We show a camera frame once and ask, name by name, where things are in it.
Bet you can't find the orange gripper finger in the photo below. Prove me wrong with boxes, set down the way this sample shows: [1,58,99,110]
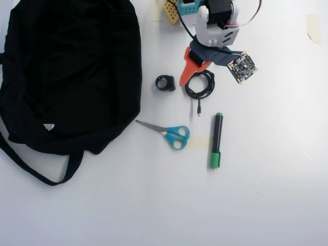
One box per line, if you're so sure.
[178,47,213,87]

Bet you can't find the navy gripper body with motor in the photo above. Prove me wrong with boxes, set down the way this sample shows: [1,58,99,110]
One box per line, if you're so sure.
[189,39,241,68]

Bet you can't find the black braided USB cable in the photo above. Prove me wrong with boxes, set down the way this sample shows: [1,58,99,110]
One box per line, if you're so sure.
[184,69,216,118]

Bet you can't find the black cloth bag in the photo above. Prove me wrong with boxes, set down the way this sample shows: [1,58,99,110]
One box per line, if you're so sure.
[0,0,144,187]

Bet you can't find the teal perforated block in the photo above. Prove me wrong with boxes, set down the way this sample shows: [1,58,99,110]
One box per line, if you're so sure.
[177,0,200,16]

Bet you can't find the yellow perforated block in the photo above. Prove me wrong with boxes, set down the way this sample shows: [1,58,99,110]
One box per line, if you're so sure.
[163,0,180,26]

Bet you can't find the green and black marker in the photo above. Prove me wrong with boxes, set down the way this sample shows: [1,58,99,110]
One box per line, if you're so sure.
[210,112,224,170]

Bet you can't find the short beige tape piece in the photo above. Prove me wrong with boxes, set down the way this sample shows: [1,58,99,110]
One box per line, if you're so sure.
[188,136,212,150]

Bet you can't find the torn beige tape strip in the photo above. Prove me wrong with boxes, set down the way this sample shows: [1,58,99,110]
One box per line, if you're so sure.
[305,13,322,45]

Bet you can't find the black ring strap device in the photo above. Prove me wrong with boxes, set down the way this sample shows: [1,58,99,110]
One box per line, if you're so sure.
[154,74,177,93]

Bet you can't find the bare camera circuit board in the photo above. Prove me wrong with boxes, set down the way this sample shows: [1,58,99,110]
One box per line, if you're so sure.
[227,50,259,85]

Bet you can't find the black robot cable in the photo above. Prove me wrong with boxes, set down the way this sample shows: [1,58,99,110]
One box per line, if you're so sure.
[177,13,198,44]

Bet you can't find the red white servo wire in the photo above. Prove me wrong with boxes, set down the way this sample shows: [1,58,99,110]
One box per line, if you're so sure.
[222,0,262,29]

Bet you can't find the blue handled scissors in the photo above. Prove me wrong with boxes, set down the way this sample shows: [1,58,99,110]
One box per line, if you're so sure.
[135,119,191,151]

